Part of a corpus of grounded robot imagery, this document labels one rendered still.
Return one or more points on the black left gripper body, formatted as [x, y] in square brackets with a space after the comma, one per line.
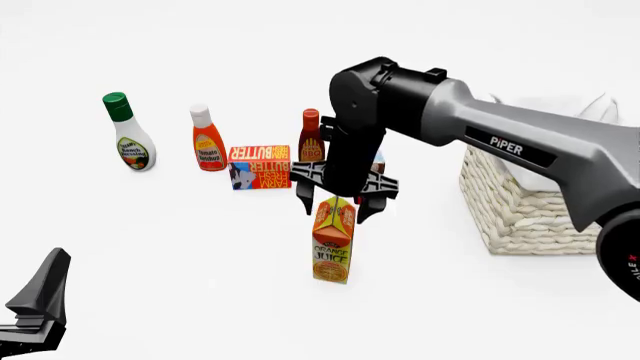
[35, 335]

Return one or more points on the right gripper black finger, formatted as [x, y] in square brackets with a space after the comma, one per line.
[306, 197]
[371, 207]

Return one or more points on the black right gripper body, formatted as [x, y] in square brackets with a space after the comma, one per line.
[307, 173]

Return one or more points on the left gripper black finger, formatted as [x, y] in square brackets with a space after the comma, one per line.
[47, 292]

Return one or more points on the silver-grey and black right robot arm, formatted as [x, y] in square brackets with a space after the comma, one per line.
[450, 112]

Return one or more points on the orange juice carton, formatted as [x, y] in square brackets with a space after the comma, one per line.
[331, 247]

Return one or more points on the white woven basket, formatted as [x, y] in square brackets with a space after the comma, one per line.
[520, 221]

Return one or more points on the BBQ sauce bottle, red cap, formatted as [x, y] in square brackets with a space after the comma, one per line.
[311, 142]

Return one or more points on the small white and brown carton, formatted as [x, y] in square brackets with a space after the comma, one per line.
[380, 162]

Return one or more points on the red and orange butter box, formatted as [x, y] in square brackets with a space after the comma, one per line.
[260, 168]

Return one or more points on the tomato ketchup bottle, white cap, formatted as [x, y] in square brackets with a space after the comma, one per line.
[207, 146]

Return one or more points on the ranch dressing bottle, green cap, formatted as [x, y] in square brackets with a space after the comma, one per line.
[134, 142]

